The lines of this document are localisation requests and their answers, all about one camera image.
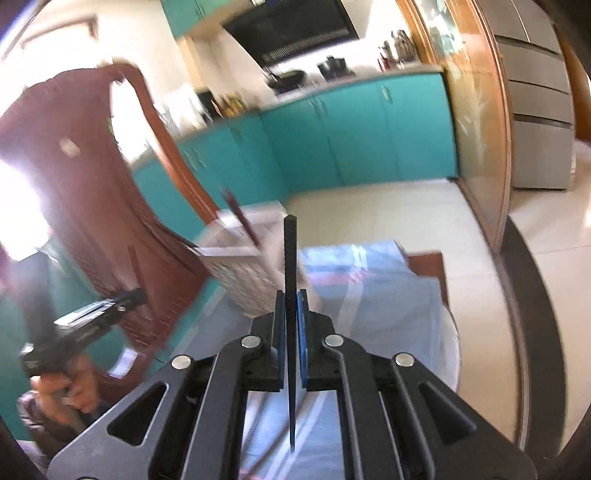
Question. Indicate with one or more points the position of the light blue table cover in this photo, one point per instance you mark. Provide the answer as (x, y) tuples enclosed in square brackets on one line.
[(369, 300)]

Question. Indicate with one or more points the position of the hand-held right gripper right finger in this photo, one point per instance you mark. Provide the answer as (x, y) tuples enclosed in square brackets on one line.
[(302, 323)]

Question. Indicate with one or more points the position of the teal lower kitchen cabinets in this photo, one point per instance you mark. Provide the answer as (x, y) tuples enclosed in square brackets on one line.
[(369, 134)]

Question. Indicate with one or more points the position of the black chopstick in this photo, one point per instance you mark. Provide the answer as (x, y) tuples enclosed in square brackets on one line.
[(290, 254)]

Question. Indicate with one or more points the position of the black wok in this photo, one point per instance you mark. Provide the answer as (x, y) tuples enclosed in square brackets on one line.
[(286, 79)]

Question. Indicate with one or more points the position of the person's left forearm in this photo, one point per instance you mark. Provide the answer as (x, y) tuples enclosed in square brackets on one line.
[(37, 410)]

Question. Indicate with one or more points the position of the steel stockpot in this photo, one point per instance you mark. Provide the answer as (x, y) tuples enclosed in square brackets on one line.
[(400, 46)]

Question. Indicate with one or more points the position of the white perforated utensil basket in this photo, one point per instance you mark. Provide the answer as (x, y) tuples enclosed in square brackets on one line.
[(244, 281)]

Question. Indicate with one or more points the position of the black range hood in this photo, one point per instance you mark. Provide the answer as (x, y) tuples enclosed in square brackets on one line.
[(295, 27)]

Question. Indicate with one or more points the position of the white countertop appliance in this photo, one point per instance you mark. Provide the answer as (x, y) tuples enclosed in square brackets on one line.
[(182, 108)]

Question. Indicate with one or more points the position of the grey kitchen countertop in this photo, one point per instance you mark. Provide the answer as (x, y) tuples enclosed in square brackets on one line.
[(332, 83)]

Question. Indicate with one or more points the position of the black countertop appliance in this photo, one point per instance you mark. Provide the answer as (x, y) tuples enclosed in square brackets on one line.
[(205, 106)]

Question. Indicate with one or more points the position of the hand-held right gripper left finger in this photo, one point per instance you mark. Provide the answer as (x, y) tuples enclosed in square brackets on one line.
[(278, 323)]

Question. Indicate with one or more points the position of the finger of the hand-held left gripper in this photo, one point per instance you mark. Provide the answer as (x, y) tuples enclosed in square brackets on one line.
[(131, 299)]

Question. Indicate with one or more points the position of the carved wooden chair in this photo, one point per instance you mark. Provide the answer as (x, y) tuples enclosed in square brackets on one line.
[(83, 194)]

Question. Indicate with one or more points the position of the silver refrigerator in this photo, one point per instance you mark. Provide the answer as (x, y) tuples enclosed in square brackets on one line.
[(535, 92)]

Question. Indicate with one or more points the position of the wood framed glass sliding door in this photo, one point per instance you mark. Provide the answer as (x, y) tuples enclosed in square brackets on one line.
[(475, 115)]

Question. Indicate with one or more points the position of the teal upper kitchen cabinets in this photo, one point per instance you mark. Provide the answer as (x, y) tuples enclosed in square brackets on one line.
[(184, 14)]

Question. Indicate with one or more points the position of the yellow oil bottle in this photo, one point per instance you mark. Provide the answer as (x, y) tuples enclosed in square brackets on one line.
[(236, 103)]

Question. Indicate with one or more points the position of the teal kitchen cabinets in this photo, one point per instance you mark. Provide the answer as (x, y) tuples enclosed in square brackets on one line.
[(369, 134), (184, 14)]

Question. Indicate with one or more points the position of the black lidded pot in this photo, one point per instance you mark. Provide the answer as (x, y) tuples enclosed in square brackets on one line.
[(336, 67)]

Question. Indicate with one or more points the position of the person's left hand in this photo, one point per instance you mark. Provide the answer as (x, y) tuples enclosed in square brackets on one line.
[(78, 387)]

